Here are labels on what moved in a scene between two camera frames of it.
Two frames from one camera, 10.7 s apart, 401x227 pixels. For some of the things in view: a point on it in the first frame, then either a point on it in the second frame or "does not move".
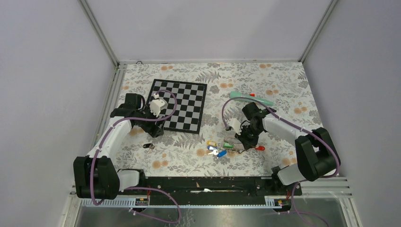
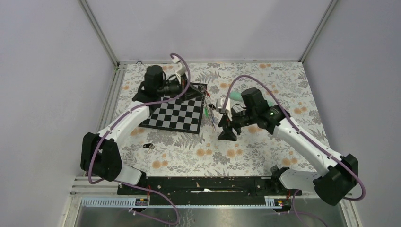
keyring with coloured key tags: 212,147 → 209,108
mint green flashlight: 237,94 does not move
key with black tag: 149,145 does not move
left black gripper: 156,130 → 192,92
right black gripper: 247,144 → 227,134
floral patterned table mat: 280,87 does not move
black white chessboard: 190,97 does not move
